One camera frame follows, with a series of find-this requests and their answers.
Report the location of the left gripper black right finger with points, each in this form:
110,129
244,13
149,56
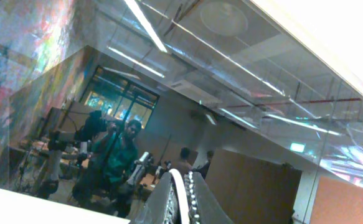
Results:
203,205

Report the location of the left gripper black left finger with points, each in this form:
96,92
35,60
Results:
161,206

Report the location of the seated person in background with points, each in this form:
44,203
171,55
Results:
181,164

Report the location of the brown partition board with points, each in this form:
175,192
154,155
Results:
251,190

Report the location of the person in green shirt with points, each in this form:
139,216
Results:
113,160

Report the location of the window with dark frame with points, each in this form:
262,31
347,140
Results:
118,97

